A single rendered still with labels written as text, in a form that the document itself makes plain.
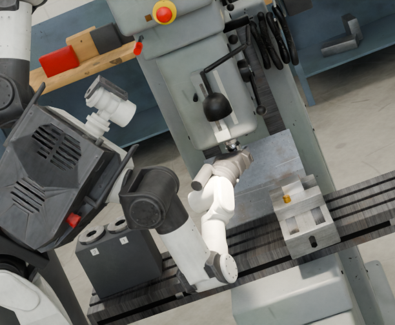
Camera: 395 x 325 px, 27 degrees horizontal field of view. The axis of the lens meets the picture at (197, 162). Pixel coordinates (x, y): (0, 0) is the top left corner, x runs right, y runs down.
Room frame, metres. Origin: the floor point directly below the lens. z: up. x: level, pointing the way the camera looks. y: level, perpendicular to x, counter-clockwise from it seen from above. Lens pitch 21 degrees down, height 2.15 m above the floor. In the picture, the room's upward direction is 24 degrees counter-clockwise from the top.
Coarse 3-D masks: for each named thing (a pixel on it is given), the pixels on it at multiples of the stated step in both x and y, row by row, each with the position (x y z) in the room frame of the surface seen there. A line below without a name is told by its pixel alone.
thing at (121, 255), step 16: (112, 224) 2.36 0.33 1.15; (80, 240) 2.36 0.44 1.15; (96, 240) 2.32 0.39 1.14; (112, 240) 2.30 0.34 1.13; (128, 240) 2.29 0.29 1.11; (144, 240) 2.29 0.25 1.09; (80, 256) 2.31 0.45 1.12; (96, 256) 2.31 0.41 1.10; (112, 256) 2.30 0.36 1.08; (128, 256) 2.30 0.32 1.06; (144, 256) 2.29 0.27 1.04; (160, 256) 2.38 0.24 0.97; (96, 272) 2.31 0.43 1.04; (112, 272) 2.30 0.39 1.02; (128, 272) 2.30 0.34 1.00; (144, 272) 2.29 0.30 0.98; (160, 272) 2.29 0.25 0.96; (96, 288) 2.31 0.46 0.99; (112, 288) 2.31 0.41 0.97
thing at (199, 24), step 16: (192, 16) 2.13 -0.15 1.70; (208, 16) 2.12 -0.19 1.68; (144, 32) 2.15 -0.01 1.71; (160, 32) 2.15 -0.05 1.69; (176, 32) 2.14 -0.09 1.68; (192, 32) 2.13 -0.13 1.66; (208, 32) 2.13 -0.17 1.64; (144, 48) 2.16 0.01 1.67; (160, 48) 2.15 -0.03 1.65; (176, 48) 2.15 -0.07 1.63
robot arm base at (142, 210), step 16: (176, 176) 1.85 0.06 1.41; (128, 192) 1.78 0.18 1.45; (144, 192) 1.75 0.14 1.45; (176, 192) 1.85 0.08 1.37; (128, 208) 1.76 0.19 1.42; (144, 208) 1.74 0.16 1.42; (160, 208) 1.73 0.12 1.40; (128, 224) 1.78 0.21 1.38; (144, 224) 1.75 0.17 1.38; (160, 224) 1.74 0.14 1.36
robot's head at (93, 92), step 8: (96, 80) 1.95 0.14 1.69; (104, 80) 1.95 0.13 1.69; (88, 88) 1.96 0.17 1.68; (96, 88) 1.93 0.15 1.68; (112, 88) 1.93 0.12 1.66; (120, 88) 1.96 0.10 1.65; (88, 96) 1.93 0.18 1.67; (96, 96) 1.92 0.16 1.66; (120, 96) 1.93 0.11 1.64; (88, 104) 1.93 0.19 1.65
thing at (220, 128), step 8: (192, 72) 2.17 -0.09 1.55; (192, 80) 2.14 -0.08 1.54; (200, 80) 2.13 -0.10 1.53; (200, 88) 2.14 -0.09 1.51; (200, 96) 2.14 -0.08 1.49; (224, 120) 2.14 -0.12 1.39; (216, 128) 2.14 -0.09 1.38; (224, 128) 2.14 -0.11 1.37; (216, 136) 2.14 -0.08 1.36; (224, 136) 2.13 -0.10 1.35
